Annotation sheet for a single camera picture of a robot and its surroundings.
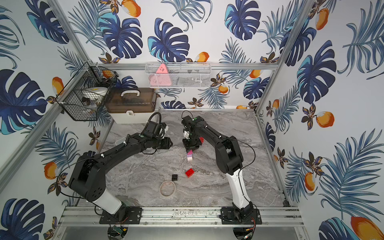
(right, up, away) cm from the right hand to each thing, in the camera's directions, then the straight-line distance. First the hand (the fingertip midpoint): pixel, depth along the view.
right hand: (189, 149), depth 92 cm
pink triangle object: (-18, +42, -2) cm, 46 cm away
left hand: (-11, +6, -5) cm, 14 cm away
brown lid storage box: (-38, +29, +10) cm, 49 cm away
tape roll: (-12, -20, -9) cm, 25 cm away
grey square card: (-48, +4, +10) cm, 49 cm away
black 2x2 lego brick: (-9, -15, -7) cm, 18 cm away
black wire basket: (-60, +29, -17) cm, 69 cm away
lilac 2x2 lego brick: (0, -4, 0) cm, 4 cm away
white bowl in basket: (-50, +33, -12) cm, 61 cm away
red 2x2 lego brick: (0, -13, -4) cm, 14 cm away
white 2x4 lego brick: (0, -6, +1) cm, 6 cm away
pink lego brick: (+1, -2, -1) cm, 2 cm away
